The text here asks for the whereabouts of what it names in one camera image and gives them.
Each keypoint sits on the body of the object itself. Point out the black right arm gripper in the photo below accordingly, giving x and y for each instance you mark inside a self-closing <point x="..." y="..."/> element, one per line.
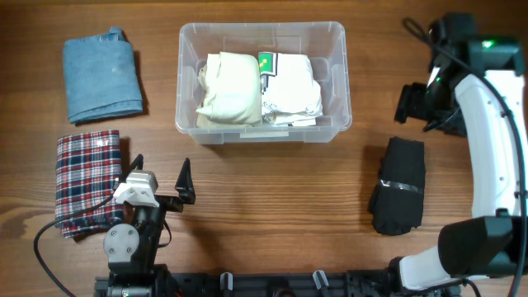
<point x="410" y="105"/>

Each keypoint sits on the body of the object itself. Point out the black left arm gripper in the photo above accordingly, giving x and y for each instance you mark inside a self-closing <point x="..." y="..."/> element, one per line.
<point x="185" y="189"/>

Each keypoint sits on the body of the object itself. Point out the black garment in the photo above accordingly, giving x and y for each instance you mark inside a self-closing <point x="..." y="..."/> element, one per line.
<point x="397" y="201"/>

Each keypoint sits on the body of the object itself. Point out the cream garment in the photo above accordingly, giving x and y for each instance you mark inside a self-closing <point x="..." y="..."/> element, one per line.
<point x="232" y="92"/>

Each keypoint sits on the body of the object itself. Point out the white printed t-shirt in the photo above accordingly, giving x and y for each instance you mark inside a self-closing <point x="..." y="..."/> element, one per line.
<point x="289" y="94"/>

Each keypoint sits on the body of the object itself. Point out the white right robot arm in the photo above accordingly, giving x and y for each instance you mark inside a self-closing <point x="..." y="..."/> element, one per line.
<point x="486" y="78"/>

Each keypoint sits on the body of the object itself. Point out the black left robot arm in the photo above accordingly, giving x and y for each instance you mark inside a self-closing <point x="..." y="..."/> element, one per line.
<point x="132" y="248"/>

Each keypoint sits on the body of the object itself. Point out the folded red plaid shirt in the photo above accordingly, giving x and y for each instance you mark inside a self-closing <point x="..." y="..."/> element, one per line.
<point x="87" y="167"/>

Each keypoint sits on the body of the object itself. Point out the clear plastic storage bin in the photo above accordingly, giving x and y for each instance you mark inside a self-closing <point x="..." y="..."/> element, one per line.
<point x="324" y="42"/>

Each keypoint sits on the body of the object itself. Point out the folded blue denim garment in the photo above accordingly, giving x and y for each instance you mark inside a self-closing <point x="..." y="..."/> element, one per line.
<point x="100" y="77"/>

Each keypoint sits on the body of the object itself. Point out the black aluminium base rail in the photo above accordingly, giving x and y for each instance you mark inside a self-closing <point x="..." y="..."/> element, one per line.
<point x="268" y="284"/>

